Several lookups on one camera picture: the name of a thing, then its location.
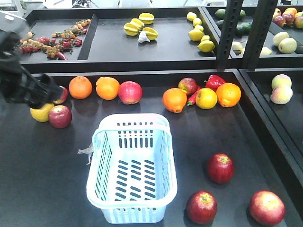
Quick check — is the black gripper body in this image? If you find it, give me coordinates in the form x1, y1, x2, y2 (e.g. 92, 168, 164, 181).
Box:
0, 31, 63, 109

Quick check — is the light blue plastic basket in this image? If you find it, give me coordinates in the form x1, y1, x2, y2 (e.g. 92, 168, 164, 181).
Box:
86, 113, 178, 224

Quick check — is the yellow fruit left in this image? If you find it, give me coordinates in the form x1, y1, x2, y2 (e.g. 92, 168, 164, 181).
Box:
30, 103, 54, 122

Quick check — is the small red apple behind gripper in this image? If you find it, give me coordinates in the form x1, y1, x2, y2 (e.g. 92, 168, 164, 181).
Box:
53, 85, 69, 105

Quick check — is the red apple front left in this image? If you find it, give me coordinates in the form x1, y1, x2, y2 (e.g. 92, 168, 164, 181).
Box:
49, 105, 72, 129

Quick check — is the cherry tomato pile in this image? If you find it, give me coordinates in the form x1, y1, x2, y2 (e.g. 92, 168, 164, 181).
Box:
19, 19, 91, 61

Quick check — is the orange far left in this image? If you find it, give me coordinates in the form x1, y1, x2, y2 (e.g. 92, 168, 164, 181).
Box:
69, 76, 93, 99

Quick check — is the large red apple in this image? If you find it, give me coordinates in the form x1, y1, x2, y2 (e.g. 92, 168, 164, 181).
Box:
118, 81, 143, 105

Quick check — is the white garlic bulb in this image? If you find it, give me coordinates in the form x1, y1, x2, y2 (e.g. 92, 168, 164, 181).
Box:
138, 31, 150, 43

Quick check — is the yellow starfruit top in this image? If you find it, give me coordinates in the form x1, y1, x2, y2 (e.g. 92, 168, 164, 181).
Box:
138, 12, 154, 25

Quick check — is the orange with stem nub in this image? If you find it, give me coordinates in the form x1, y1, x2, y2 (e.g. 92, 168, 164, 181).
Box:
162, 88, 187, 113

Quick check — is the small red apple back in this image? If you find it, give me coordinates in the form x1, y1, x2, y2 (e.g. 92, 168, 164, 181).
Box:
178, 78, 198, 96

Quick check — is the red chili pepper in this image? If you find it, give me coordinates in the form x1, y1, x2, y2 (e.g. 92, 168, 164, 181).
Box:
187, 86, 201, 106

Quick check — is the yellow round fruit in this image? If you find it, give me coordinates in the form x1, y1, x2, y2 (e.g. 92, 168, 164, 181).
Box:
196, 88, 217, 109

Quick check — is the red bell pepper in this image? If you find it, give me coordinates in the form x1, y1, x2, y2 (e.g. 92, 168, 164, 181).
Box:
205, 74, 226, 92

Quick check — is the round orange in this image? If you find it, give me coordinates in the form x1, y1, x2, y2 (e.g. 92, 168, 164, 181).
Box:
216, 83, 241, 107

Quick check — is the black wooden produce stand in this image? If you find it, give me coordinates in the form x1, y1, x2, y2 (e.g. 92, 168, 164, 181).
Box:
0, 7, 303, 227

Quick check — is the dark red apple top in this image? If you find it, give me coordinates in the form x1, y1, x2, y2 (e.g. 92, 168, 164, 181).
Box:
207, 153, 234, 184

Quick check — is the dark red apple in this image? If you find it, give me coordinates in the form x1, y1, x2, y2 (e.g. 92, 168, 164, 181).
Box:
186, 190, 217, 224
207, 153, 234, 184

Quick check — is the dark red apple left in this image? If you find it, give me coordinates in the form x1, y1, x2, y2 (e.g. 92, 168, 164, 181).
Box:
186, 190, 217, 224

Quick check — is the pale peach front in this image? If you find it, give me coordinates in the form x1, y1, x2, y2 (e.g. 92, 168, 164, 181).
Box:
270, 85, 293, 105

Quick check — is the pale peach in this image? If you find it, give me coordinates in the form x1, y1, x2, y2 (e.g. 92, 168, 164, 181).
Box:
271, 74, 292, 89
270, 85, 293, 105

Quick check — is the pale peach back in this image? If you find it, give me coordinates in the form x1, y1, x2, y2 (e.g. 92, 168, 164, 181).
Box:
271, 74, 292, 89

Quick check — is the pale green pear back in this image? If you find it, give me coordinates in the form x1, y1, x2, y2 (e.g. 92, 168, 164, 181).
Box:
273, 31, 289, 47

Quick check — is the pale green pear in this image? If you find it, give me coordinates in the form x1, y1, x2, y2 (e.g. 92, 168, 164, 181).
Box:
273, 31, 289, 47
278, 38, 297, 54

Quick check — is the pale green pear front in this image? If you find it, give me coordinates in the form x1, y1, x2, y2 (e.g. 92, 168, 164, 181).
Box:
278, 38, 297, 54

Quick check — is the red yellow apple right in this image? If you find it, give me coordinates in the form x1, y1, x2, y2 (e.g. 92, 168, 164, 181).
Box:
249, 190, 285, 227

